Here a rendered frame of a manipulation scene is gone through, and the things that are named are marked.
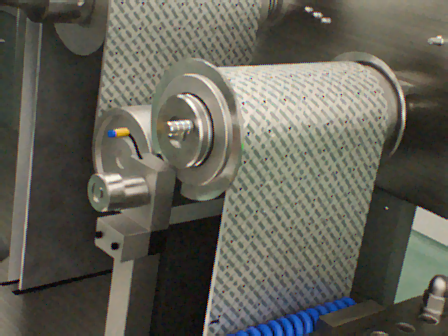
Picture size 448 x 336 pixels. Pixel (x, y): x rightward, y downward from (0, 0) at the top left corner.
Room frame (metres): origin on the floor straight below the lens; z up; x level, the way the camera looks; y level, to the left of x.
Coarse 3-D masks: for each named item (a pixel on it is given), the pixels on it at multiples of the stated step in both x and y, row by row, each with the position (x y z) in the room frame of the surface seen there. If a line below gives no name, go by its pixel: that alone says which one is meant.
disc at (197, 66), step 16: (176, 64) 0.87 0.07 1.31; (192, 64) 0.85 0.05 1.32; (208, 64) 0.84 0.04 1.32; (160, 80) 0.89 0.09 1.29; (208, 80) 0.83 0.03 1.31; (224, 80) 0.82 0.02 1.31; (160, 96) 0.88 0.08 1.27; (224, 96) 0.81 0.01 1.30; (240, 112) 0.80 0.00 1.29; (240, 128) 0.79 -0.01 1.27; (240, 144) 0.79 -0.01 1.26; (240, 160) 0.79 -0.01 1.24; (224, 176) 0.80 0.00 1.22; (192, 192) 0.83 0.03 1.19; (208, 192) 0.81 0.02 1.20
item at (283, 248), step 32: (256, 192) 0.83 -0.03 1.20; (288, 192) 0.86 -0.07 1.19; (320, 192) 0.90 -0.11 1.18; (352, 192) 0.94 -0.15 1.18; (224, 224) 0.80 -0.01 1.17; (256, 224) 0.83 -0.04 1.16; (288, 224) 0.87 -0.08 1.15; (320, 224) 0.90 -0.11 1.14; (352, 224) 0.95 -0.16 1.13; (224, 256) 0.80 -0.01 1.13; (256, 256) 0.84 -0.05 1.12; (288, 256) 0.87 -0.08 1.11; (320, 256) 0.91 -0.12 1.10; (352, 256) 0.95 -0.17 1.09; (224, 288) 0.81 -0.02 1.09; (256, 288) 0.84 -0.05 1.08; (288, 288) 0.88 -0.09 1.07; (320, 288) 0.92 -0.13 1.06; (224, 320) 0.82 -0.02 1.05; (256, 320) 0.85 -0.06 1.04
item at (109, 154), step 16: (112, 112) 0.95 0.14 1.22; (128, 112) 0.92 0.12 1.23; (144, 112) 0.93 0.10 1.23; (96, 128) 0.97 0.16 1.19; (112, 128) 0.95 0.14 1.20; (128, 128) 0.93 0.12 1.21; (144, 128) 0.90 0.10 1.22; (96, 144) 0.97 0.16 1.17; (112, 144) 0.94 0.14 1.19; (128, 144) 0.92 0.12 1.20; (144, 144) 0.90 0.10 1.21; (96, 160) 0.96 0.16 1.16; (112, 160) 0.94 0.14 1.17; (128, 160) 0.92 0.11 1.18
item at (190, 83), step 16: (176, 80) 0.86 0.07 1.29; (192, 80) 0.84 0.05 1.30; (208, 96) 0.82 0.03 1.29; (224, 112) 0.81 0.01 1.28; (224, 128) 0.80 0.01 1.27; (224, 144) 0.80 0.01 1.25; (208, 160) 0.81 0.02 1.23; (224, 160) 0.80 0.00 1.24; (176, 176) 0.85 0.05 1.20; (192, 176) 0.83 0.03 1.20; (208, 176) 0.81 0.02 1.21
